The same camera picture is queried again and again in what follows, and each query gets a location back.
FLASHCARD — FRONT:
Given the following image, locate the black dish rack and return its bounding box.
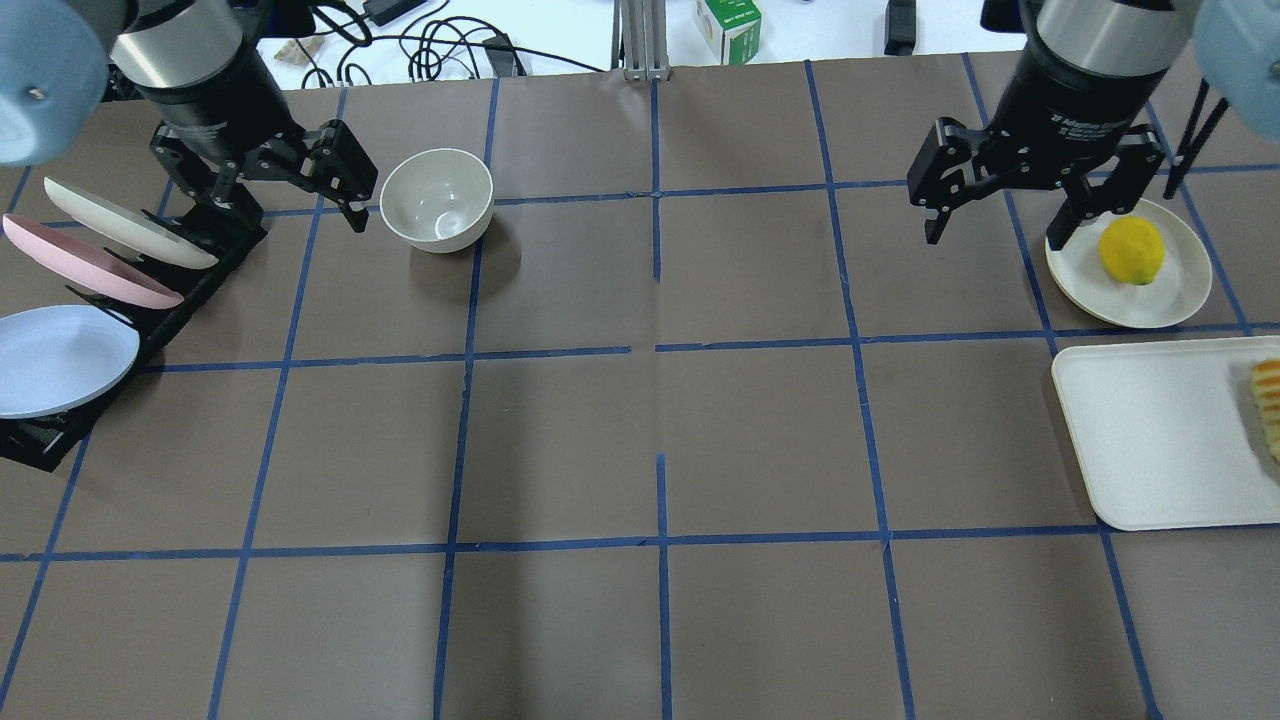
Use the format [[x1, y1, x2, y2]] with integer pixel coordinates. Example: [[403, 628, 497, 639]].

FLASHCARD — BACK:
[[1, 187, 268, 471]]

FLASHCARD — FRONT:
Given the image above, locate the pink plate in rack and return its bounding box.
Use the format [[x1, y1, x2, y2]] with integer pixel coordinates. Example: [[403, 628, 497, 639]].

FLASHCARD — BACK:
[[3, 214, 184, 310]]

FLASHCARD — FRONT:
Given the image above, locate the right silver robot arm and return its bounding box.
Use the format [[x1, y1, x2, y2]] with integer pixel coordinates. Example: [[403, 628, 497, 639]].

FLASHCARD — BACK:
[[908, 1, 1279, 251]]

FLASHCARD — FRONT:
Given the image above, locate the green white carton box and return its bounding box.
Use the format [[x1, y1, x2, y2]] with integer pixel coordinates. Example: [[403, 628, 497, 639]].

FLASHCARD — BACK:
[[694, 1, 763, 65]]

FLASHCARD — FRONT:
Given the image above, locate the beige plate in rack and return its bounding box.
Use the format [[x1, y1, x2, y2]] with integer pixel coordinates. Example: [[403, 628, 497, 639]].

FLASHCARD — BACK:
[[44, 176, 218, 270]]

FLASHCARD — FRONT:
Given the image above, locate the light blue plate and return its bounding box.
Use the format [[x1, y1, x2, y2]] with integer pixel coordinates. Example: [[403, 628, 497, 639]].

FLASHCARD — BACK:
[[1, 305, 140, 420]]

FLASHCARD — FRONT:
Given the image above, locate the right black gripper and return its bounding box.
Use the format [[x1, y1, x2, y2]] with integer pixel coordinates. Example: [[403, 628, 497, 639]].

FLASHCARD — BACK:
[[908, 60, 1165, 251]]

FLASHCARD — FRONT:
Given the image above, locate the sliced yellow bread loaf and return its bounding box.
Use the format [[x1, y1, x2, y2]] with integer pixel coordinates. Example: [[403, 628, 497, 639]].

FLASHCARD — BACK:
[[1249, 357, 1279, 462]]

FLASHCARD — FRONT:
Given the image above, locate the cream rectangular tray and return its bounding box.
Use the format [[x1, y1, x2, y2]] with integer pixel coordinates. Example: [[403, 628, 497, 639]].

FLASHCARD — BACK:
[[1051, 337, 1279, 530]]

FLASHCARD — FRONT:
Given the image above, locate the yellow lemon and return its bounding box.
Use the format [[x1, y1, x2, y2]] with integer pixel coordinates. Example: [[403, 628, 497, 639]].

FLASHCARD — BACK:
[[1097, 215, 1166, 286]]

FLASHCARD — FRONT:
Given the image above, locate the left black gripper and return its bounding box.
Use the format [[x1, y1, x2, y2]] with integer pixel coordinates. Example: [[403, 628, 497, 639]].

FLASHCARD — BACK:
[[148, 70, 378, 246]]

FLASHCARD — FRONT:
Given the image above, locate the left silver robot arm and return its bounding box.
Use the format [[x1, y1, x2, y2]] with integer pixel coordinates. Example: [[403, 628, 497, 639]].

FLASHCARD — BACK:
[[1, 1, 378, 232]]

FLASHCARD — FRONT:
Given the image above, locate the white ceramic bowl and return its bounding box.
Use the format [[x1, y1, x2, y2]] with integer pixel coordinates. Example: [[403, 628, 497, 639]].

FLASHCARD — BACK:
[[379, 149, 495, 254]]

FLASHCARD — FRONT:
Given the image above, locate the cream round plate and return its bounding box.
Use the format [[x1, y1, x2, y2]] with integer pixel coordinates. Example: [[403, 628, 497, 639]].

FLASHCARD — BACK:
[[1043, 199, 1213, 329]]

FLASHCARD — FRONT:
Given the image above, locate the black power adapter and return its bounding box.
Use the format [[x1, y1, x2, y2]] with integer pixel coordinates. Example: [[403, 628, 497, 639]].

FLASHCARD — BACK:
[[883, 0, 918, 56]]

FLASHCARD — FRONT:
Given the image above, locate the aluminium frame post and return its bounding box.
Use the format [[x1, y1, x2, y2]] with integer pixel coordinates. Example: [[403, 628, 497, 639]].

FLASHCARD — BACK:
[[611, 0, 671, 82]]

